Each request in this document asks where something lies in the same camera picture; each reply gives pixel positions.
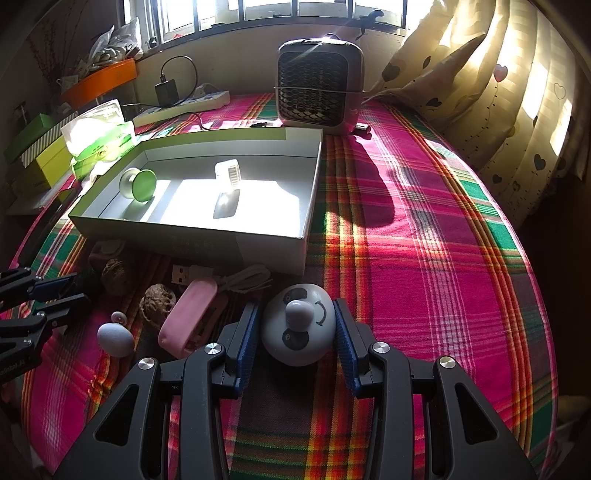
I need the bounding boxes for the shallow white cardboard box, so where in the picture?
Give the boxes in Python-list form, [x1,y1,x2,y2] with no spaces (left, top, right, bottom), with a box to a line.
[68,127,324,274]

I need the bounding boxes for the black charger adapter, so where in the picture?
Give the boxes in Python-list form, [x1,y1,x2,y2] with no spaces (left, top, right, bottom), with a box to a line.
[154,79,178,108]

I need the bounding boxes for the orange plastic tray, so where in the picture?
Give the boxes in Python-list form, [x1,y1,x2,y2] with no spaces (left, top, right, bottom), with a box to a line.
[60,59,139,104]

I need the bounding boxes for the round panda toy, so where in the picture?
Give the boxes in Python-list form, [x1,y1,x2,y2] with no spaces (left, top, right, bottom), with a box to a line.
[261,284,337,367]

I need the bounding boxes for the pale egg shaped ball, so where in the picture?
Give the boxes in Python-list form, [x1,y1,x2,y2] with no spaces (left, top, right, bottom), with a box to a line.
[97,323,136,358]

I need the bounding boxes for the white power strip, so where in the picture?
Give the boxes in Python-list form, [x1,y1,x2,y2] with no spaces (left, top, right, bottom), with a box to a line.
[133,90,230,127]

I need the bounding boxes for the white usb cable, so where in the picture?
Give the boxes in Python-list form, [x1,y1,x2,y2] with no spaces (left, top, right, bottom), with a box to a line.
[172,263,273,296]

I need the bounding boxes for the small ribbed handheld device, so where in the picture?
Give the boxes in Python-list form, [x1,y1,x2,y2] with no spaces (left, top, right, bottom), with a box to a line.
[213,159,242,193]

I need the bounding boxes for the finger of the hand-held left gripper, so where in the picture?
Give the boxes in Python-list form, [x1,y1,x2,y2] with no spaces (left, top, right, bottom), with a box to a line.
[0,268,79,305]
[0,293,92,352]

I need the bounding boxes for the dark green box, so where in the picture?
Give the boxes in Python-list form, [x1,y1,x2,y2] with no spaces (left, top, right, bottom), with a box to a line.
[4,113,81,162]

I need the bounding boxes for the small grey mesh heater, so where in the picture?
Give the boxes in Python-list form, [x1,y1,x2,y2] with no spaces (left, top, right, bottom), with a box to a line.
[275,36,366,136]

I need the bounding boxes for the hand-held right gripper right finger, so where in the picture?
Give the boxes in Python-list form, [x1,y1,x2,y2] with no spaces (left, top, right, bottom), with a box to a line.
[333,298,539,480]

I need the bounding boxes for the barred window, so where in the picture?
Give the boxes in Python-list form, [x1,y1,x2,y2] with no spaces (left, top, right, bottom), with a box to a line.
[124,0,435,44]

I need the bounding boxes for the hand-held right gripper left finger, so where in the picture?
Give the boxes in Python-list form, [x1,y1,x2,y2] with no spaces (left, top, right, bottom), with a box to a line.
[54,302,260,480]

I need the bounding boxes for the green tissue pack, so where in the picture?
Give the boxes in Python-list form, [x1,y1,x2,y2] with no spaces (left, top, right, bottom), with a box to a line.
[61,99,137,181]

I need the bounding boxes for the brown walnut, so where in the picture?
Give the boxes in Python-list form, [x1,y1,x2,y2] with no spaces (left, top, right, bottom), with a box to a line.
[100,258,137,296]
[140,284,178,333]

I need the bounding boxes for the green thread spool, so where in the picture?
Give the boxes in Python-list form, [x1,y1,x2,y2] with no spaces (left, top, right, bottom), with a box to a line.
[119,167,158,203]

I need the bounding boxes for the clear plastic bags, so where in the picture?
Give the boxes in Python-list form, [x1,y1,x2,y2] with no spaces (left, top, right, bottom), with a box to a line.
[88,18,141,65]

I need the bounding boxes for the pink plaid tablecloth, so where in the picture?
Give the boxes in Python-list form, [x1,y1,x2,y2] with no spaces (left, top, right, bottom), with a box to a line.
[0,92,561,480]

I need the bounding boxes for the cream heart print curtain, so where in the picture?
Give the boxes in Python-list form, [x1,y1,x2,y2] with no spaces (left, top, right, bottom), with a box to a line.
[369,0,591,217]

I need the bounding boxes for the black charger cable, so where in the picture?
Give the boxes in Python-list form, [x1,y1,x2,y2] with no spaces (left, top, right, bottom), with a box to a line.
[122,55,269,134]

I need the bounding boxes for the lime green box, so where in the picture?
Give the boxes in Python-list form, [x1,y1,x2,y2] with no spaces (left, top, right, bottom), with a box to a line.
[34,138,75,190]

